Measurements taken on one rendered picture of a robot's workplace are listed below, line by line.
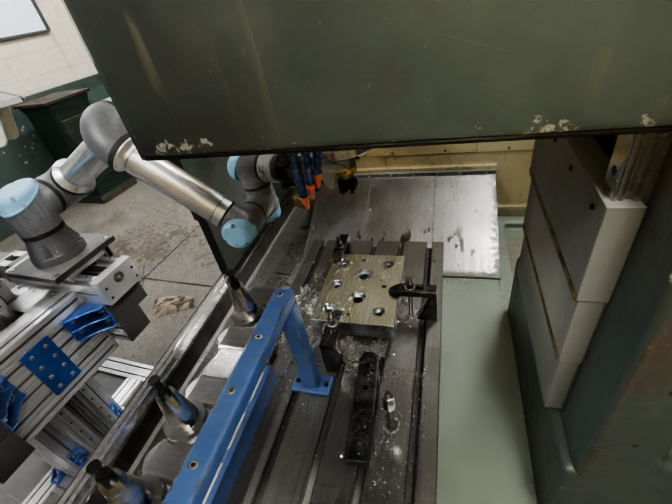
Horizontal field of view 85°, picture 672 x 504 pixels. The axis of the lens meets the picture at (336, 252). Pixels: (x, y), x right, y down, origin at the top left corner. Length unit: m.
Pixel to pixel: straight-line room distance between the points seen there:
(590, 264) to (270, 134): 0.50
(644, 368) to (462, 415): 0.68
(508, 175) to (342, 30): 1.62
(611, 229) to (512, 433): 0.77
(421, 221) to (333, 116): 1.37
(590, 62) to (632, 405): 0.51
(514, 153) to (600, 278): 1.29
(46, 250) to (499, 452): 1.42
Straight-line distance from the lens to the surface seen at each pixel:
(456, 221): 1.77
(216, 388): 0.66
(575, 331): 0.78
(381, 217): 1.81
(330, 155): 0.74
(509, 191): 2.01
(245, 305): 0.71
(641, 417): 0.78
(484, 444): 1.22
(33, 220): 1.34
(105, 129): 1.00
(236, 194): 1.63
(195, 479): 0.59
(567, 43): 0.42
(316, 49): 0.43
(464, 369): 1.34
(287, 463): 0.92
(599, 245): 0.65
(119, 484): 0.56
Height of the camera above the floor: 1.71
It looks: 36 degrees down
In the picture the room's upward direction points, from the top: 11 degrees counter-clockwise
